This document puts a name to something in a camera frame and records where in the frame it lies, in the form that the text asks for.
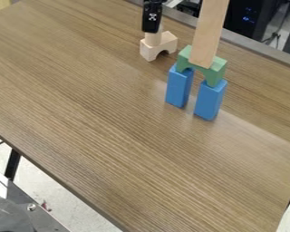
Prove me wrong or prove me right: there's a beige wooden arch block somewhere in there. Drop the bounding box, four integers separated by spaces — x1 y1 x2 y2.
139 30 179 63

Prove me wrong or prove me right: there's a tall beige wooden block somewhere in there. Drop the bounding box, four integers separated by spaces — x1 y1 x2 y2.
187 0 231 70

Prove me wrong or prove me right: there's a beige wooden cylinder block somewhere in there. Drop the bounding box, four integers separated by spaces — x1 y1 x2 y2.
143 24 166 48

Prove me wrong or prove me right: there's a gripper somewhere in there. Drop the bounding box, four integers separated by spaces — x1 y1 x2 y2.
140 0 169 34

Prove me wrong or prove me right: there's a blue rectangular block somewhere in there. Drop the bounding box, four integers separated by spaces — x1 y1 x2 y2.
164 63 197 109
192 78 229 121

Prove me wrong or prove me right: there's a green arch block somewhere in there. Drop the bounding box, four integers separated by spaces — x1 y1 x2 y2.
174 44 229 88

